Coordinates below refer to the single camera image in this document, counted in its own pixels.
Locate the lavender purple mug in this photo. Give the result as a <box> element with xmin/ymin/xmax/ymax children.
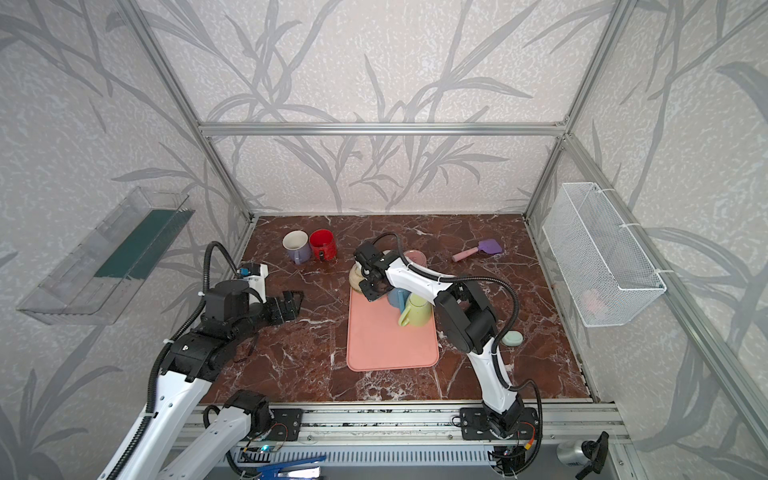
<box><xmin>282</xmin><ymin>230</ymin><xmax>313</xmax><ymax>265</ymax></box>

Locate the red mug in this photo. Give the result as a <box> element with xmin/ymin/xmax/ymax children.
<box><xmin>309</xmin><ymin>229</ymin><xmax>337</xmax><ymax>261</ymax></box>

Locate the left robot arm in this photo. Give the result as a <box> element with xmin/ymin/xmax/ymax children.
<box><xmin>101</xmin><ymin>276</ymin><xmax>304</xmax><ymax>479</ymax></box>

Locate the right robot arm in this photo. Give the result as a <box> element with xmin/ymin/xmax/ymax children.
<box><xmin>354</xmin><ymin>241</ymin><xmax>525</xmax><ymax>439</ymax></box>

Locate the beige speckled round mug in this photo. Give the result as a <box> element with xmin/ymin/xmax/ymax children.
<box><xmin>348</xmin><ymin>263</ymin><xmax>365</xmax><ymax>293</ymax></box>

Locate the blue dotted mug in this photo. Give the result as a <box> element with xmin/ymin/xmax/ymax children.
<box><xmin>387</xmin><ymin>288</ymin><xmax>410</xmax><ymax>313</ymax></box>

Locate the pink patterned mug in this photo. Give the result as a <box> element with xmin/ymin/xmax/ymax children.
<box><xmin>404</xmin><ymin>250</ymin><xmax>427</xmax><ymax>267</ymax></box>

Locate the light green mug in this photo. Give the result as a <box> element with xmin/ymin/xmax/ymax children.
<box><xmin>398</xmin><ymin>293</ymin><xmax>433</xmax><ymax>327</ymax></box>

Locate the pink plastic tray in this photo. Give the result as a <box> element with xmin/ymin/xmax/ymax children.
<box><xmin>346</xmin><ymin>289</ymin><xmax>439</xmax><ymax>372</ymax></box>

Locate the purple pink spatula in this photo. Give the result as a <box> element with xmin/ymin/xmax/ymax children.
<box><xmin>452</xmin><ymin>239</ymin><xmax>503</xmax><ymax>262</ymax></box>

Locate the pale green round lid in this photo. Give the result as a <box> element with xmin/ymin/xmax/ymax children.
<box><xmin>501</xmin><ymin>330</ymin><xmax>524</xmax><ymax>347</ymax></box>

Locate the black clamp knob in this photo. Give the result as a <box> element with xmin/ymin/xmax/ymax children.
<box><xmin>557</xmin><ymin>431</ymin><xmax>610</xmax><ymax>480</ymax></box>

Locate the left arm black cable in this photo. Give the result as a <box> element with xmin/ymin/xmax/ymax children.
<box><xmin>104</xmin><ymin>241</ymin><xmax>265</xmax><ymax>480</ymax></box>

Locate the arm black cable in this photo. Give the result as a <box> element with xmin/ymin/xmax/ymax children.
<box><xmin>371</xmin><ymin>232</ymin><xmax>544</xmax><ymax>475</ymax></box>
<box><xmin>104</xmin><ymin>241</ymin><xmax>265</xmax><ymax>480</ymax></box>

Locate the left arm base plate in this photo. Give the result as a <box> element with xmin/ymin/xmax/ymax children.
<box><xmin>245</xmin><ymin>408</ymin><xmax>304</xmax><ymax>442</ymax></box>

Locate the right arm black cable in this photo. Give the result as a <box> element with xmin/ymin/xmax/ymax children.
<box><xmin>371</xmin><ymin>232</ymin><xmax>544</xmax><ymax>475</ymax></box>

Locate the clear plastic wall shelf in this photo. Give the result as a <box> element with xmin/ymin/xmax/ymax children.
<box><xmin>17</xmin><ymin>187</ymin><xmax>195</xmax><ymax>325</ymax></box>

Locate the blue handled tool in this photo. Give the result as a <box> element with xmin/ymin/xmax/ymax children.
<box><xmin>257</xmin><ymin>455</ymin><xmax>326</xmax><ymax>480</ymax></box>

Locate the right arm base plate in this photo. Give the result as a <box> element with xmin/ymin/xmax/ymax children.
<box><xmin>451</xmin><ymin>407</ymin><xmax>539</xmax><ymax>442</ymax></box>

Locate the white wire basket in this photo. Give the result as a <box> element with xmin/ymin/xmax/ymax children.
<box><xmin>543</xmin><ymin>182</ymin><xmax>667</xmax><ymax>328</ymax></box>

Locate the aluminium front rail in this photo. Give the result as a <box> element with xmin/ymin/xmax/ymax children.
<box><xmin>122</xmin><ymin>401</ymin><xmax>631</xmax><ymax>466</ymax></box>

